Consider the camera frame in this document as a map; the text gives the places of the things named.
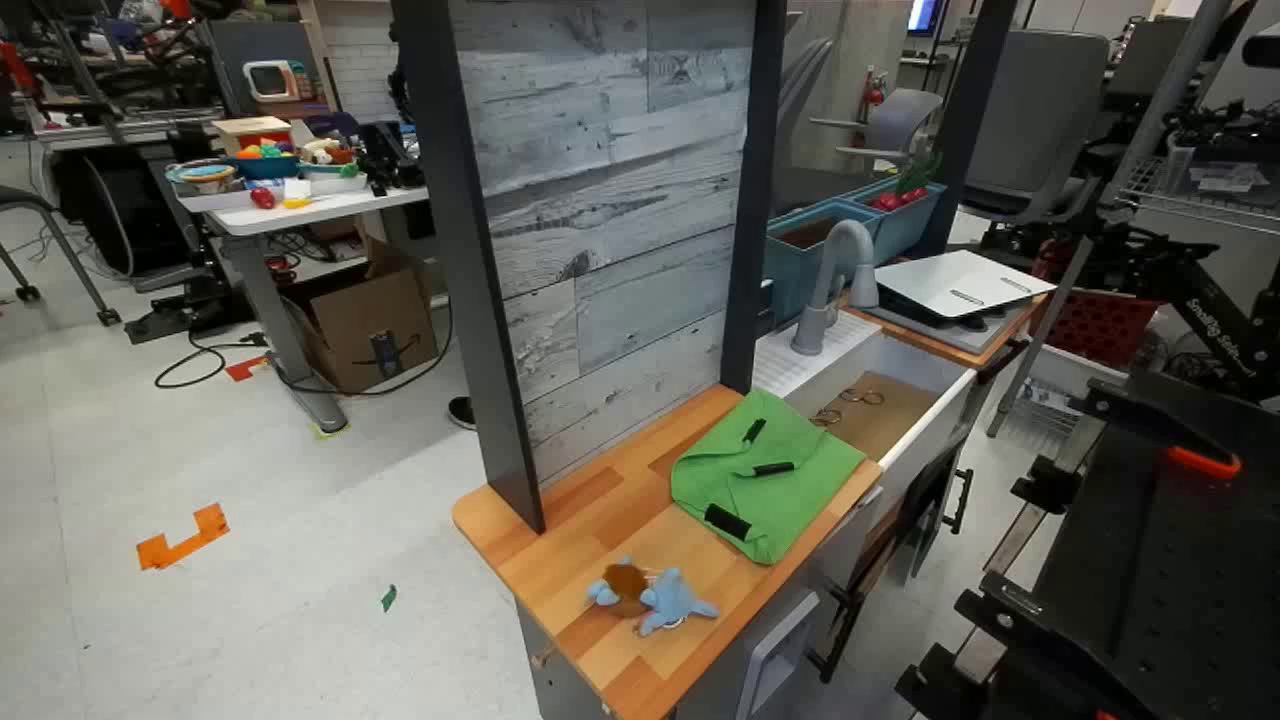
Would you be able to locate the green cloth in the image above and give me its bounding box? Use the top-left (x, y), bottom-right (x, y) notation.
top-left (670, 388), bottom-right (868, 566)

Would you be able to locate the wooden top toy kitchen cabinet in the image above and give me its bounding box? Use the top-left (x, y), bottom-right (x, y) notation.
top-left (454, 380), bottom-right (982, 720)

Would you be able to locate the grey wood pattern back panel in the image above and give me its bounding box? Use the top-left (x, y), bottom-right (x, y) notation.
top-left (446, 0), bottom-right (762, 488)

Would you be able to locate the blue plastic bin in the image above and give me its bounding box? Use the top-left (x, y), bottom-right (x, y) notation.
top-left (763, 180), bottom-right (953, 332)

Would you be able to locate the grey toy faucet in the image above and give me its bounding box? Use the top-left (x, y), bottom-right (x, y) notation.
top-left (788, 216), bottom-right (883, 361)

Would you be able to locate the blue plush turtle toy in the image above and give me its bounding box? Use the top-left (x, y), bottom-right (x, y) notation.
top-left (586, 561), bottom-right (722, 638)

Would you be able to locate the white sink basin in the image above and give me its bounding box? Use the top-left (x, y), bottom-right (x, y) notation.
top-left (754, 307), bottom-right (982, 470)

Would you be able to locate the brown cardboard box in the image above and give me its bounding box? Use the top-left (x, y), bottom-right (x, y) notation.
top-left (278, 252), bottom-right (446, 394)

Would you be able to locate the small wooden side table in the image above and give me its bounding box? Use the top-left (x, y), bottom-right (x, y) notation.
top-left (843, 290), bottom-right (1052, 375)

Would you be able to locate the white flat tray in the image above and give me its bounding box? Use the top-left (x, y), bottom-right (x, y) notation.
top-left (873, 248), bottom-right (1062, 325)

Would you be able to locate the red fire extinguisher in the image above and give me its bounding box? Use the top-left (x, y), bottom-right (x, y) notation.
top-left (856, 69), bottom-right (891, 128)

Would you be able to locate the white height adjustable table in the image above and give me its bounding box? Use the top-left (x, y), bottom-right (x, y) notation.
top-left (172, 169), bottom-right (437, 437)

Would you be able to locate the blue bowl of toys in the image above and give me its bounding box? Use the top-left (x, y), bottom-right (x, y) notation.
top-left (228, 138), bottom-right (304, 185)

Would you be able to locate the wooden toy box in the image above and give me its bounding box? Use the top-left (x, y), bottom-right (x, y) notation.
top-left (210, 110), bottom-right (298, 151)

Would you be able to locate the white framed small monitor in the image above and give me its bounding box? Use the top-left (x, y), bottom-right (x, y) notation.
top-left (241, 56), bottom-right (311, 107)

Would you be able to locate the red plastic crate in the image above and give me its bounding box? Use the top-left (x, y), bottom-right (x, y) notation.
top-left (1047, 282), bottom-right (1164, 371)

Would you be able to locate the orange floor tape marker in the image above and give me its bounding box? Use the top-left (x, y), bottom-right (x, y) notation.
top-left (132, 499), bottom-right (233, 577)

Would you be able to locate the narrow black frame post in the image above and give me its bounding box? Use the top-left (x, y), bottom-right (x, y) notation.
top-left (715, 0), bottom-right (793, 394)

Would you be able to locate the wide black frame post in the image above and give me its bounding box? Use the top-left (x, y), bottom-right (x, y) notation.
top-left (389, 0), bottom-right (547, 534)

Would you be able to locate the black cabinet door handle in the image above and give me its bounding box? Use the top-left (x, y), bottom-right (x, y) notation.
top-left (941, 463), bottom-right (976, 541)

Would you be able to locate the slanted black frame post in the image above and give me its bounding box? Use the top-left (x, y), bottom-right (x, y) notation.
top-left (924, 0), bottom-right (1019, 255)

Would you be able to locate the black floor cable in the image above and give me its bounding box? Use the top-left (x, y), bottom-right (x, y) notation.
top-left (147, 332), bottom-right (278, 394)

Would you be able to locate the black stand with orange handle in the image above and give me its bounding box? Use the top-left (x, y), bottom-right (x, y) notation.
top-left (891, 365), bottom-right (1280, 720)

